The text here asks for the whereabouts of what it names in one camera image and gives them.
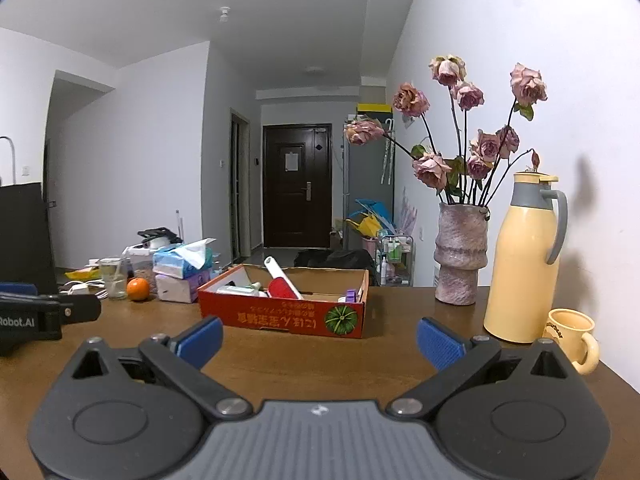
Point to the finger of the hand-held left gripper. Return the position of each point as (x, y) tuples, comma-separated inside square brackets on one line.
[(17, 289), (82, 306)]

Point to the white red lint brush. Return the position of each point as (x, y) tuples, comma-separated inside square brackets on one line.
[(282, 282)]

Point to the cream thermos jug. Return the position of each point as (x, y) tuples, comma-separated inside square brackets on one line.
[(522, 270)]

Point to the metal cart with bottles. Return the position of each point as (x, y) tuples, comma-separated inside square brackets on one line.
[(395, 255)]

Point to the blue tissue pack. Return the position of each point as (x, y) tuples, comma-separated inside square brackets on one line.
[(175, 262)]

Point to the dried pink rose bouquet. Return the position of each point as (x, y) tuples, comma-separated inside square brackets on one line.
[(477, 160)]

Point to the purple feather decoration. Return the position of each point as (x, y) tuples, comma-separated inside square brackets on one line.
[(407, 212)]

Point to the white plastic bottle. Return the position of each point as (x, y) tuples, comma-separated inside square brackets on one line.
[(237, 289)]

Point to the black device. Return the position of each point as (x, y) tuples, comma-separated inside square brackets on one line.
[(160, 234)]

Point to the clear glass cup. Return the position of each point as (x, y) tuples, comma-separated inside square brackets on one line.
[(114, 280)]

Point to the folded pale umbrella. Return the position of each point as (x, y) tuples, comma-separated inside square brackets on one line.
[(386, 155)]

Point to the dark wooden door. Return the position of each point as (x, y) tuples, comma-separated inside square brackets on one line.
[(297, 185)]

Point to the cream mug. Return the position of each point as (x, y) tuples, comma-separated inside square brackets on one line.
[(567, 332)]

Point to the grey fridge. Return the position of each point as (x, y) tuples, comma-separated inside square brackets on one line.
[(367, 185)]

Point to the orange fruit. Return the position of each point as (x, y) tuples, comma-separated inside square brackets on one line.
[(137, 290)]

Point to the pink textured vase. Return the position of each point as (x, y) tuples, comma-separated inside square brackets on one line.
[(460, 255)]

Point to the white paper notice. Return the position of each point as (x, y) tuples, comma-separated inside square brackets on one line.
[(291, 161)]

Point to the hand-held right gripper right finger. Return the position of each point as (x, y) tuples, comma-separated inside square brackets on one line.
[(439, 344)]

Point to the ceiling bulb socket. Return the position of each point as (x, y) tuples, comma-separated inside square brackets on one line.
[(225, 14)]

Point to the yellow and black box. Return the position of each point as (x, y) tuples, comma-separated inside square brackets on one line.
[(374, 108)]

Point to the white mop pole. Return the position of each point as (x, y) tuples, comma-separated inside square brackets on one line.
[(178, 222)]

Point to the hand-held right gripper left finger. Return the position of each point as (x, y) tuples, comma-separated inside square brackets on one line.
[(200, 341)]

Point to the purple tissue pack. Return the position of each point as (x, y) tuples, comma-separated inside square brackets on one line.
[(180, 287)]

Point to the yellow packet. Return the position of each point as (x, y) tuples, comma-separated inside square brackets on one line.
[(82, 275)]

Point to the orange and white cardboard box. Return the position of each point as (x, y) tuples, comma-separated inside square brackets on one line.
[(280, 317)]

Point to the purple plastic item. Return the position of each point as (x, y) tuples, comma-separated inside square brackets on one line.
[(353, 295)]

